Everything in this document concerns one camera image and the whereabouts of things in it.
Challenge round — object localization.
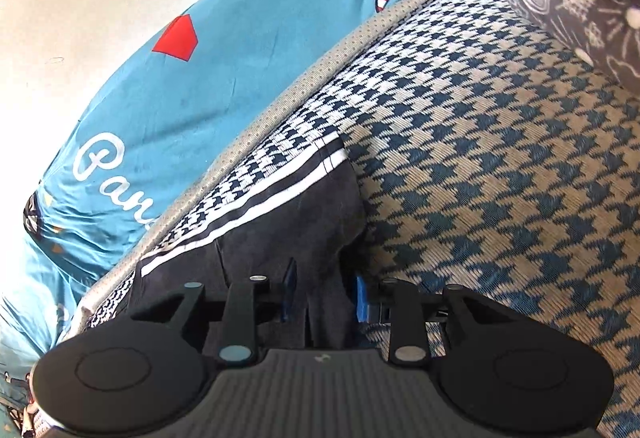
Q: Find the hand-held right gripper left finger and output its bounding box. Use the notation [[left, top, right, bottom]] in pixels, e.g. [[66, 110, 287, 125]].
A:
[[130, 259, 299, 366]]

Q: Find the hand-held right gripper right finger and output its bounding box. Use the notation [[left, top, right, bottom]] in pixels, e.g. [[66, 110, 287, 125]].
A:
[[352, 274, 506, 366]]

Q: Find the black t-shirt with red print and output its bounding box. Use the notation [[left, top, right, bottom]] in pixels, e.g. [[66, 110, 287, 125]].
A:
[[85, 134, 371, 354]]

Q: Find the blue houndstooth bed mat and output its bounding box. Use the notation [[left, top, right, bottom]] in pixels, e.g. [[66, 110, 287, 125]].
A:
[[65, 0, 640, 438]]

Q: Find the blue patterned bed sheet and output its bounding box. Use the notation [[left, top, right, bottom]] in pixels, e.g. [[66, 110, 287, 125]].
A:
[[0, 0, 476, 438]]

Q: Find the grey patterned folded blanket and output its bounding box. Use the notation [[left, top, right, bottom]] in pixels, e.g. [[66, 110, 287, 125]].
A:
[[502, 0, 640, 91]]

